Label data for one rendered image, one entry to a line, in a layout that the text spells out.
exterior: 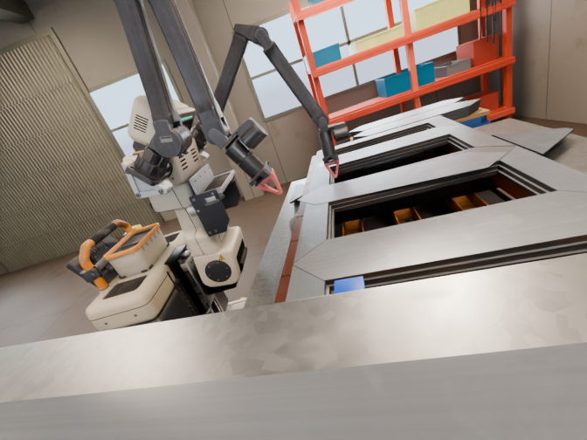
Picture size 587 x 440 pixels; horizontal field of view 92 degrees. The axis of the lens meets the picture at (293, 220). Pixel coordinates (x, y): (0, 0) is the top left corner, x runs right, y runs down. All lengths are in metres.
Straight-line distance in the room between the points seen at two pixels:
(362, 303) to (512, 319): 0.12
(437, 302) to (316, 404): 0.14
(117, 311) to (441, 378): 1.11
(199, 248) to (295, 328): 0.87
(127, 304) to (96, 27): 4.23
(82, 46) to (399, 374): 5.05
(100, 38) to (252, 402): 4.88
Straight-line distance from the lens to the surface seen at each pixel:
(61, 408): 0.37
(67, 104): 5.25
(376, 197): 1.05
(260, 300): 0.99
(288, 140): 4.36
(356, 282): 0.58
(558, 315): 0.30
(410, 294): 0.30
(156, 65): 0.88
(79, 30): 5.11
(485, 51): 4.33
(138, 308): 1.17
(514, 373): 0.23
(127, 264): 1.29
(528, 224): 0.77
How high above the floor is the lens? 1.26
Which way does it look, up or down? 24 degrees down
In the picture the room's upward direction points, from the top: 20 degrees counter-clockwise
